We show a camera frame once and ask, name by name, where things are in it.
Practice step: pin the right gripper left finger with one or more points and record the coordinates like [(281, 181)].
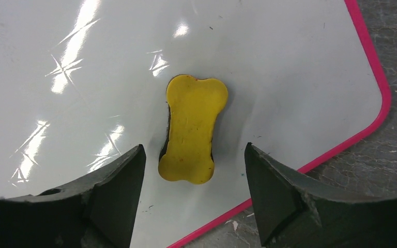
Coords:
[(95, 210)]

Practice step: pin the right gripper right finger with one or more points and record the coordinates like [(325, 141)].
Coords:
[(294, 210)]

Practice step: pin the yellow bone-shaped eraser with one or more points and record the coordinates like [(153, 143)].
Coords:
[(194, 106)]

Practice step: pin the pink framed whiteboard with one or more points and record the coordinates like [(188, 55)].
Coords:
[(82, 82)]

